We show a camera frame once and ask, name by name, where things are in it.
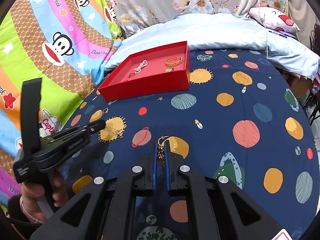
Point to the beige curtain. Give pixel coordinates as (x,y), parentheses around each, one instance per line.
(295,2)

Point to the purple book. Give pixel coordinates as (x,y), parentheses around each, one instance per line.
(285,33)

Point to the person's left forearm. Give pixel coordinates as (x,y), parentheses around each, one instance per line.
(25,210)

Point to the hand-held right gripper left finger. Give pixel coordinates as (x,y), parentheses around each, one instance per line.
(155,162)

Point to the white pink card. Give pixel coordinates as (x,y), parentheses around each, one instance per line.
(282,235)

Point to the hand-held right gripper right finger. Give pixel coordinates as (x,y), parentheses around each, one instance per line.
(168,165)

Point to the light blue blanket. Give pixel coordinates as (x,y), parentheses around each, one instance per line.
(212,32)

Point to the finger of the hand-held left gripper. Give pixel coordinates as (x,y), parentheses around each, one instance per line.
(85,128)
(31,110)

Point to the pink ruffled cloth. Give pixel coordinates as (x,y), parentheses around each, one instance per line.
(305,76)

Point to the grey floral blanket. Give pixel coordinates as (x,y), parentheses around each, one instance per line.
(175,0)

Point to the person's left hand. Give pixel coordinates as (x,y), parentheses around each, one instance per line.
(30,192)

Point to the colourful monkey print blanket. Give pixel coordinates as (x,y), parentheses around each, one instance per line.
(50,55)

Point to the red cardboard box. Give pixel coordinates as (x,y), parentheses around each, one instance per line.
(145,85)

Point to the pink cartoon pillow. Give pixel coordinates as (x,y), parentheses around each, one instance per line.
(272,17)

